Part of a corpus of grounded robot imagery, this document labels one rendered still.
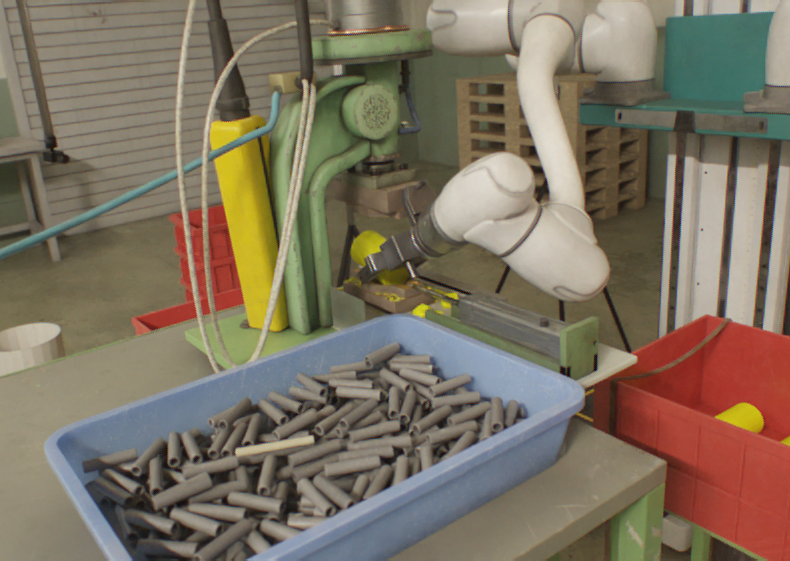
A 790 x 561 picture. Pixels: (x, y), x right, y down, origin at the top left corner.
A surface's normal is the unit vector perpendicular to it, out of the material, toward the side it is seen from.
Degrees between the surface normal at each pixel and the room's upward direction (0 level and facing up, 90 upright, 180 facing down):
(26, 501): 0
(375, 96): 90
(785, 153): 90
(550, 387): 81
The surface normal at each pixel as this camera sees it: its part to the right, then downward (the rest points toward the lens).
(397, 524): 0.59, 0.38
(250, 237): -0.50, 0.40
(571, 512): -0.07, -0.94
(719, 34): -0.80, 0.26
